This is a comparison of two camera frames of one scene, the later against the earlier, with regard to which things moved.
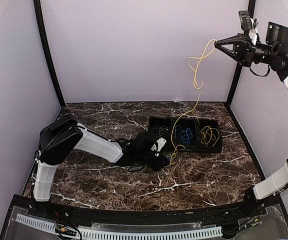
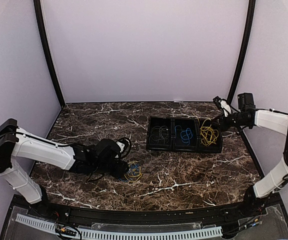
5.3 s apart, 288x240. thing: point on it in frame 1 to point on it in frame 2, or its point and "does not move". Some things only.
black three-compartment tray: (187, 134) does not move
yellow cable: (192, 109) to (208, 135)
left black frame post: (38, 18) does not move
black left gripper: (158, 166) to (119, 172)
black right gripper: (247, 52) to (223, 125)
